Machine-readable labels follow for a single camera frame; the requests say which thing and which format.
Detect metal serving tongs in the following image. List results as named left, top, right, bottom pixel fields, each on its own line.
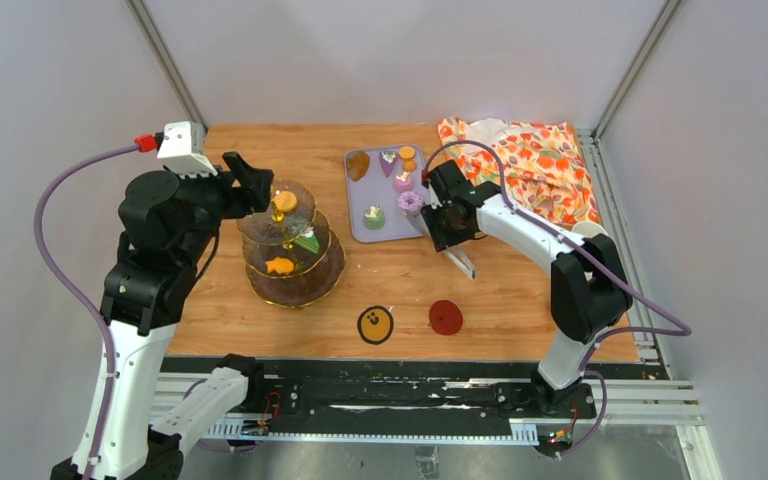
left=405, top=213, right=476, bottom=280

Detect purple heart cake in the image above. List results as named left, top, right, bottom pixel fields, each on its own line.
left=379, top=150, right=398, bottom=178

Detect pink sugared dome cake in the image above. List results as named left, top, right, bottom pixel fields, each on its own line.
left=393, top=171, right=414, bottom=194

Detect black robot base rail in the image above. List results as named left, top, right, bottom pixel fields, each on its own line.
left=237, top=359, right=599, bottom=455

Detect yellow chick coaster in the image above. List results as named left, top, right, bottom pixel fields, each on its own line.
left=357, top=305, right=395, bottom=345

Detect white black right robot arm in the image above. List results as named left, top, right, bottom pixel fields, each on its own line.
left=420, top=161, right=633, bottom=417

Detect round yellow biscuit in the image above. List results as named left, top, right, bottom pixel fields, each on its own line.
left=272, top=190, right=299, bottom=214

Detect green layered cake slice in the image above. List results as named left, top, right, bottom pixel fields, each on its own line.
left=292, top=227, right=321, bottom=255

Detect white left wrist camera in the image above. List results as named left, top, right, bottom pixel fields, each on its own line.
left=157, top=121, right=218, bottom=178

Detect floral orange cloth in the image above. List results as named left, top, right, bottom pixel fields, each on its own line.
left=437, top=117, right=601, bottom=227

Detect green sugared dome cake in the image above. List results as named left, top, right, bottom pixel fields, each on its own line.
left=363, top=205, right=386, bottom=230

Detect brown cookie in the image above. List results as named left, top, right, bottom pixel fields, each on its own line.
left=346, top=151, right=370, bottom=182

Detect lavender dessert tray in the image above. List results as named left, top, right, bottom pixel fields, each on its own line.
left=344, top=143, right=429, bottom=244

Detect purple iced donut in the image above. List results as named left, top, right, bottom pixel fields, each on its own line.
left=397, top=190, right=425, bottom=216

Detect red round coaster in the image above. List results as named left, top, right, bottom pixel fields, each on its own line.
left=429, top=300, right=464, bottom=336

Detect three-tier glass cake stand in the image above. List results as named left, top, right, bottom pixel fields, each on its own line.
left=237, top=180, right=345, bottom=308

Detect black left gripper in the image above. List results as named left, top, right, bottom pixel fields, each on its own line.
left=166, top=150, right=273, bottom=267

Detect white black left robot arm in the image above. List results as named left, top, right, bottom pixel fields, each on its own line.
left=51, top=152, right=274, bottom=479

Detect light green mug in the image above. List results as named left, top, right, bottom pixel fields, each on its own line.
left=571, top=220, right=608, bottom=238

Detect orange round tart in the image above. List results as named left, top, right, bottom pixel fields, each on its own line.
left=398, top=145, right=416, bottom=161

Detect orange fish-shaped cake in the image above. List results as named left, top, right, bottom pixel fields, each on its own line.
left=265, top=257, right=296, bottom=275

